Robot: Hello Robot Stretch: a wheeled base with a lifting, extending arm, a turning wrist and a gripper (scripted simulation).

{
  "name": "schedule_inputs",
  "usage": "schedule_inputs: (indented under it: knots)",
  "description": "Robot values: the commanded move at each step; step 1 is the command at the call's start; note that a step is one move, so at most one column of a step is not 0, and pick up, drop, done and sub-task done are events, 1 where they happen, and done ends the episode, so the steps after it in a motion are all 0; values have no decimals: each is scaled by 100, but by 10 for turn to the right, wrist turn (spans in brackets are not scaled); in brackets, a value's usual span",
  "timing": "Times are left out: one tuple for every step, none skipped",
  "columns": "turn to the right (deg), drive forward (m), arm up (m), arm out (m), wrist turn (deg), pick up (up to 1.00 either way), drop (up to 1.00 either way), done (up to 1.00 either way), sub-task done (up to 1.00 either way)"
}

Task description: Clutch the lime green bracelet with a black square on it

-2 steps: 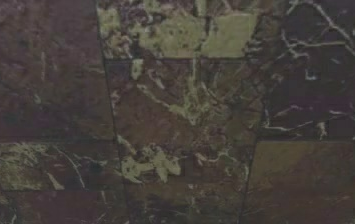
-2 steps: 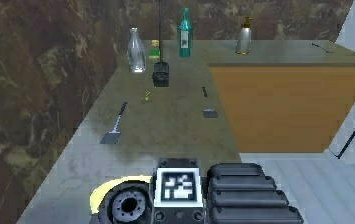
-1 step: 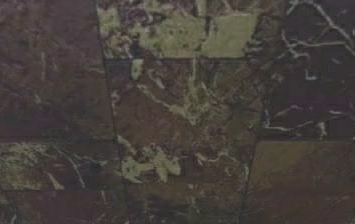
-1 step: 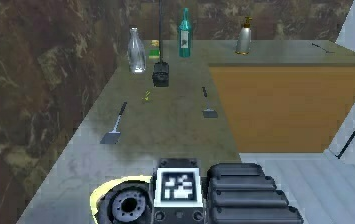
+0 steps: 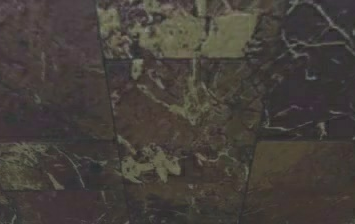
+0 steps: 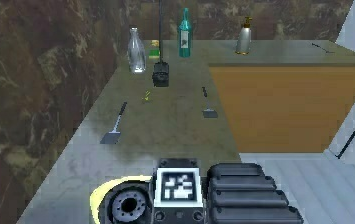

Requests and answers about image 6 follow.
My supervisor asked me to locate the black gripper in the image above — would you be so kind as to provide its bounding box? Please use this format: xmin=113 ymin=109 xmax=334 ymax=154
xmin=99 ymin=181 xmax=155 ymax=224

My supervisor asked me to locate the black box with pole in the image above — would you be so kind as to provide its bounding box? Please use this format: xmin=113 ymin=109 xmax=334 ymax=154
xmin=151 ymin=0 xmax=170 ymax=89

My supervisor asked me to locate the clear glass bottle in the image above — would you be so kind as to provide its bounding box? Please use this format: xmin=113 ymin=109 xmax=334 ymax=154
xmin=127 ymin=27 xmax=147 ymax=75

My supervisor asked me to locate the teal glass bottle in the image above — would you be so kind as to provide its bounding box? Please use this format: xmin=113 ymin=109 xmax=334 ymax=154
xmin=178 ymin=7 xmax=193 ymax=59

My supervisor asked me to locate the silver spray bottle gold top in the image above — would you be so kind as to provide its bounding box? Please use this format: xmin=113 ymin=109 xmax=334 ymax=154
xmin=235 ymin=16 xmax=254 ymax=56

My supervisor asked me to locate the thin black utensil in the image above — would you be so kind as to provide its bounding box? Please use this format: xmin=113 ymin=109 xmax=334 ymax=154
xmin=311 ymin=42 xmax=335 ymax=55

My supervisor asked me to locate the grey spatula black handle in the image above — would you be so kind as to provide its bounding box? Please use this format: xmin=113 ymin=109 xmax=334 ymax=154
xmin=201 ymin=86 xmax=219 ymax=119
xmin=99 ymin=101 xmax=129 ymax=145

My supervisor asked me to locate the black bar handle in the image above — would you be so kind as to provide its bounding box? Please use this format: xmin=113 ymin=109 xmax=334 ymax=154
xmin=336 ymin=109 xmax=355 ymax=160

